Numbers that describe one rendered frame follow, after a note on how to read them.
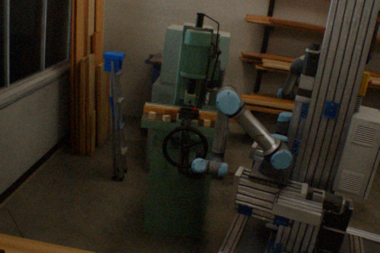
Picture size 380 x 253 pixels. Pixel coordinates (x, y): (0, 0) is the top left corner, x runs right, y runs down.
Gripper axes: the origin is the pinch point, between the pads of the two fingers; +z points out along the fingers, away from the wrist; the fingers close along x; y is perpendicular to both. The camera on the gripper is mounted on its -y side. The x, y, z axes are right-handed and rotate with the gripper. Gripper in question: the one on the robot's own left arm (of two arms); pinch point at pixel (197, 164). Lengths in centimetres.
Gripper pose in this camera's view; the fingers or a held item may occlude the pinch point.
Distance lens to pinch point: 237.7
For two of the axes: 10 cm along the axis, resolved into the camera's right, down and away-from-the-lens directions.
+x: 9.9, 1.7, -0.2
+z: -0.1, 1.9, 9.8
